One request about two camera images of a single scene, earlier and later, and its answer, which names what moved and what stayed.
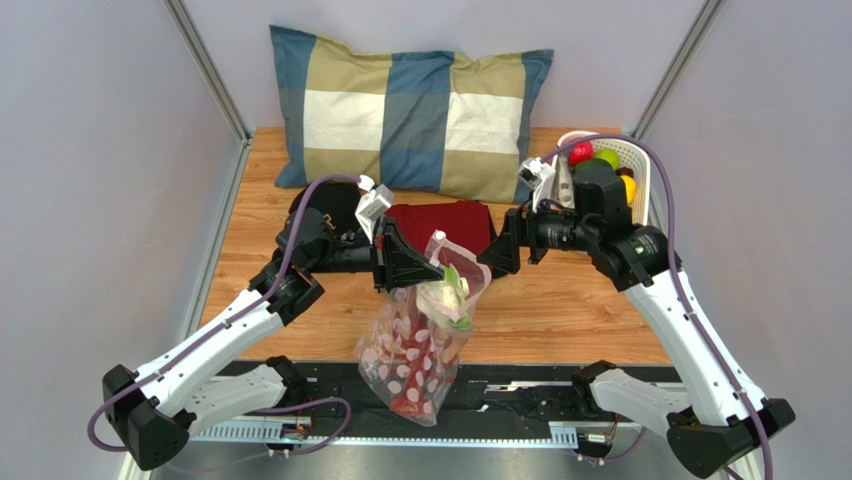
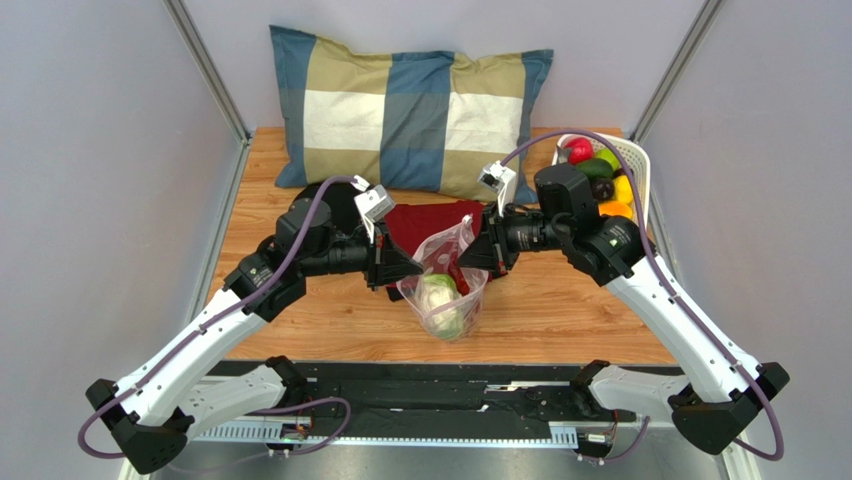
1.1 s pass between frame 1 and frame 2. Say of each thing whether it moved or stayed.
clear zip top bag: moved
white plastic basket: stayed
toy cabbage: moved
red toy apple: stayed
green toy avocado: stayed
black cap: stayed
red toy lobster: moved
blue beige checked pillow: stayed
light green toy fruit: stayed
